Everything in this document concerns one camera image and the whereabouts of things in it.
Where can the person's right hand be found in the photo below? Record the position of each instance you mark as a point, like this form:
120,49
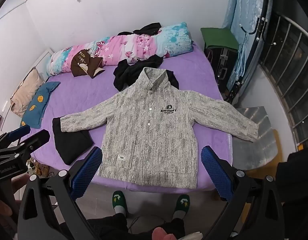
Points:
161,233

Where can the black metal frame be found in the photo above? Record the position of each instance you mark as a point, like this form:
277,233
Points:
270,5

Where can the green cloth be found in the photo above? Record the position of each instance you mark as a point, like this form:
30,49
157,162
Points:
219,37

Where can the green knitted slipper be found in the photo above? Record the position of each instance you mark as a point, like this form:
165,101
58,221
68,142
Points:
119,200
182,203

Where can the folded black garment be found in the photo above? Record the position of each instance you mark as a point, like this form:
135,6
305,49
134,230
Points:
69,142

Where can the bed with purple sheet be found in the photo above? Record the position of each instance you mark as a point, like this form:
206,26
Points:
81,97

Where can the person's right leg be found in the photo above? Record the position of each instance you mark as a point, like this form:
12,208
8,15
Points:
172,227

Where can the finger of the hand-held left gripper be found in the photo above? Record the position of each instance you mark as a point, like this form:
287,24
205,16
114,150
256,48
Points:
18,131
38,137

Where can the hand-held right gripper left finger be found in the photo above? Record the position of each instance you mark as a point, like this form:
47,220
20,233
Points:
87,172

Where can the light blue curtain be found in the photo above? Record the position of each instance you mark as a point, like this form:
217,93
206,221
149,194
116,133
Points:
244,10

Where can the window grille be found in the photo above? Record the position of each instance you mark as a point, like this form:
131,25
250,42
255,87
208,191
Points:
298,27

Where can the silver foil board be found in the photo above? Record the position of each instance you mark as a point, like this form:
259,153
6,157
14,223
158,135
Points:
259,135

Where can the rolled floral quilt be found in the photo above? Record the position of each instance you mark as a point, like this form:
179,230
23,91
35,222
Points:
134,45

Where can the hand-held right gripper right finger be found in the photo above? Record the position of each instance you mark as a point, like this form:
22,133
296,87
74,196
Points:
216,172

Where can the beige pillow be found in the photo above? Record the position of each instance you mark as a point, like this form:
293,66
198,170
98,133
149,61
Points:
26,90

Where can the teal pillow with orange print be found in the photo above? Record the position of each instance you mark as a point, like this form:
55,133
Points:
38,107

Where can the crumpled black garment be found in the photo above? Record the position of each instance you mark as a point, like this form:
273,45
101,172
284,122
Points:
126,75

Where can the dark cloth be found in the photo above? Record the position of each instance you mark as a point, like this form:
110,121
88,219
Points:
299,177

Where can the person's leg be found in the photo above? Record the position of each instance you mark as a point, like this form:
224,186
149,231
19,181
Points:
106,226
172,227

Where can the white headboard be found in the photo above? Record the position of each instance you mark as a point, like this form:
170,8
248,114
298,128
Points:
42,58

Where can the person's left leg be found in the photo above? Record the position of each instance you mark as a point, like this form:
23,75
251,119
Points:
106,226

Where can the brown printed cushion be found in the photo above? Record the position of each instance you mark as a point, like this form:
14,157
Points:
81,63

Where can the black clothing on quilt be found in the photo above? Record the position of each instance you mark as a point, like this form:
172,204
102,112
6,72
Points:
149,27

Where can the grey patterned jacket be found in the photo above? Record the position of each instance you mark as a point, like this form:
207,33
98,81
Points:
149,142

